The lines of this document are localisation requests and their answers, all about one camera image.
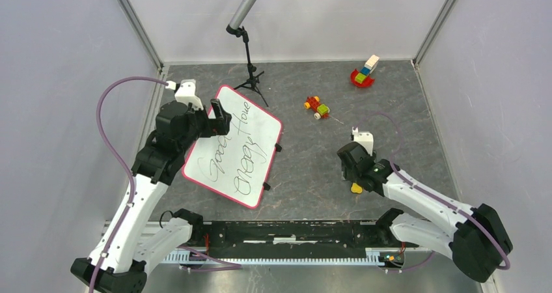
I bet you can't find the yellow bone shaped eraser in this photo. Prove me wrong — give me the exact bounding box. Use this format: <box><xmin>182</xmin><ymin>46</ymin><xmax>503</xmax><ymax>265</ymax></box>
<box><xmin>350</xmin><ymin>183</ymin><xmax>364</xmax><ymax>194</ymax></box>

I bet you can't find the pink framed whiteboard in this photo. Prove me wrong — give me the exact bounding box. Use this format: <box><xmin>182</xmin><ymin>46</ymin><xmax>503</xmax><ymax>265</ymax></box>
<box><xmin>182</xmin><ymin>85</ymin><xmax>283</xmax><ymax>209</ymax></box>

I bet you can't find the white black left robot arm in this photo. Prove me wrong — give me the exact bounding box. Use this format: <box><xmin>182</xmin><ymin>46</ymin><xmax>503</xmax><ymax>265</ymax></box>
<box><xmin>70</xmin><ymin>99</ymin><xmax>232</xmax><ymax>292</ymax></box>

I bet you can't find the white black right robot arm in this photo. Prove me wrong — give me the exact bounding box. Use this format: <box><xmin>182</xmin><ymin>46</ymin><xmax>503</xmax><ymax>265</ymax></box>
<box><xmin>337</xmin><ymin>141</ymin><xmax>513</xmax><ymax>283</ymax></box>

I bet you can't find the black tripod microphone stand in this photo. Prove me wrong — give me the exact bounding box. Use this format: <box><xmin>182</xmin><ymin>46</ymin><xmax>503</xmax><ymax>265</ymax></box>
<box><xmin>226</xmin><ymin>25</ymin><xmax>268</xmax><ymax>107</ymax></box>

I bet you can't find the red toy brick car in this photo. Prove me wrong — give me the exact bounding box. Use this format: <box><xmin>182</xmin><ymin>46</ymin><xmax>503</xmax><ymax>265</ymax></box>
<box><xmin>303</xmin><ymin>96</ymin><xmax>330</xmax><ymax>120</ymax></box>

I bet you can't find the grey microphone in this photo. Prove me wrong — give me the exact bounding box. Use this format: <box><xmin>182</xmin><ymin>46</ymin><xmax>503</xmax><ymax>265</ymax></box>
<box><xmin>227</xmin><ymin>0</ymin><xmax>257</xmax><ymax>35</ymax></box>

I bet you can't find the red toy brick boat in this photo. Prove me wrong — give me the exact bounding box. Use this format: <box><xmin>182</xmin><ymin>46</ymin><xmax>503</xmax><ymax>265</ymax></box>
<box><xmin>350</xmin><ymin>55</ymin><xmax>380</xmax><ymax>88</ymax></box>

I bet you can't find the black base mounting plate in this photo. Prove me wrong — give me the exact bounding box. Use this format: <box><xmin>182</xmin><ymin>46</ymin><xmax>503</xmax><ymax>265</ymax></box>
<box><xmin>186</xmin><ymin>220</ymin><xmax>413</xmax><ymax>259</ymax></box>

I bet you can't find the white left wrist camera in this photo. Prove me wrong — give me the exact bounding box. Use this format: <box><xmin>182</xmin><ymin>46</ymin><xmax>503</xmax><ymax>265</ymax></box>
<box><xmin>165</xmin><ymin>79</ymin><xmax>204</xmax><ymax>111</ymax></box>

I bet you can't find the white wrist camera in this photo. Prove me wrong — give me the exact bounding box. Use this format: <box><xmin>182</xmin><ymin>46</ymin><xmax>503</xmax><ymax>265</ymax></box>
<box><xmin>165</xmin><ymin>79</ymin><xmax>204</xmax><ymax>111</ymax></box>
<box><xmin>351</xmin><ymin>127</ymin><xmax>374</xmax><ymax>156</ymax></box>

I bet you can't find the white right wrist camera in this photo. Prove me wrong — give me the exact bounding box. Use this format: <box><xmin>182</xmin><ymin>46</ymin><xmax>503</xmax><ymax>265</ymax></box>
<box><xmin>351</xmin><ymin>127</ymin><xmax>374</xmax><ymax>156</ymax></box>

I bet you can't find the white slotted cable duct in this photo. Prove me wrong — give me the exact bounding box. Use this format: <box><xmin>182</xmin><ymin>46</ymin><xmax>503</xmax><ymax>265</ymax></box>
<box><xmin>161</xmin><ymin>249</ymin><xmax>405</xmax><ymax>268</ymax></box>

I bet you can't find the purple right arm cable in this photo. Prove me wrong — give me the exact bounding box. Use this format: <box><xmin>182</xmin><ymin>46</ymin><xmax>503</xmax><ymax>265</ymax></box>
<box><xmin>353</xmin><ymin>111</ymin><xmax>512</xmax><ymax>275</ymax></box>

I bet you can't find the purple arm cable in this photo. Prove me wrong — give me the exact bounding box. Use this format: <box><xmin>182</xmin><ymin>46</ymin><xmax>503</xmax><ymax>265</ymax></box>
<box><xmin>88</xmin><ymin>76</ymin><xmax>170</xmax><ymax>293</ymax></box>
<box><xmin>353</xmin><ymin>111</ymin><xmax>512</xmax><ymax>275</ymax></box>

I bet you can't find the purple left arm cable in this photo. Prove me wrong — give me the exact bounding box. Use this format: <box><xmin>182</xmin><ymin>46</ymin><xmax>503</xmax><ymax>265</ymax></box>
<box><xmin>88</xmin><ymin>76</ymin><xmax>170</xmax><ymax>293</ymax></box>

